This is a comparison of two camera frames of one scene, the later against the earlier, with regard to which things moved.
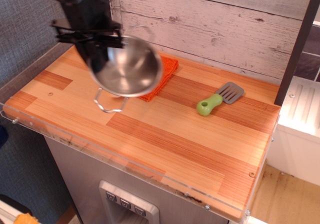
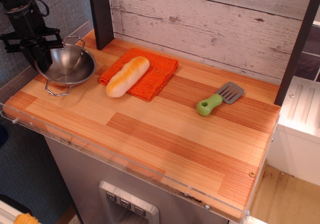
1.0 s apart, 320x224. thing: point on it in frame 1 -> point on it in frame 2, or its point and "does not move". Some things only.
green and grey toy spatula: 228,93 does not move
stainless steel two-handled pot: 131,70 -> 72,64
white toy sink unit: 295,147 does not move
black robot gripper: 91,28 -> 33,39
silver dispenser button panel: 122,206 does not move
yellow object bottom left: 25,218 does not move
